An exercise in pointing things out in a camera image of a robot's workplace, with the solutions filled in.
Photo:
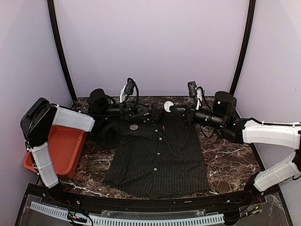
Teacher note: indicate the orange plastic bin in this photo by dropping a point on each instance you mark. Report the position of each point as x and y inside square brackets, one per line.
[62, 152]

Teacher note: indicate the black frame post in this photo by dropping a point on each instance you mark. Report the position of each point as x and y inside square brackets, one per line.
[59, 49]
[244, 46]

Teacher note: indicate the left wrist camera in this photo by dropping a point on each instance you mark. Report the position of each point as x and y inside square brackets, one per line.
[99, 102]

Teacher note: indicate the left black frame post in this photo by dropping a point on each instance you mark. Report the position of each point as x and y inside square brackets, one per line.
[59, 49]

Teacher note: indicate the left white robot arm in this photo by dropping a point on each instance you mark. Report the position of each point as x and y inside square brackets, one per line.
[39, 119]

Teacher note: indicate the white slotted cable duct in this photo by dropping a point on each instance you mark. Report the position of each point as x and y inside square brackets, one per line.
[122, 218]

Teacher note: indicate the black pinstriped shirt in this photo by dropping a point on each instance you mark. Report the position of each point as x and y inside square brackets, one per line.
[160, 159]

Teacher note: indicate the right black frame post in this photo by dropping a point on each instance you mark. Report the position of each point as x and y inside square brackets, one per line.
[244, 46]

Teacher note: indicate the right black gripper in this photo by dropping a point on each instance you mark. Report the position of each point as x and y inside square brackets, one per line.
[189, 111]

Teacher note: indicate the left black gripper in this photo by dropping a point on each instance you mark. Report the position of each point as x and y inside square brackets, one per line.
[126, 108]

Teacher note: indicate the black front rail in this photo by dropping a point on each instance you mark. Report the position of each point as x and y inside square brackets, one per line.
[224, 203]

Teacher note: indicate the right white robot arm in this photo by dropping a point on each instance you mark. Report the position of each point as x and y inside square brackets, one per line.
[241, 130]

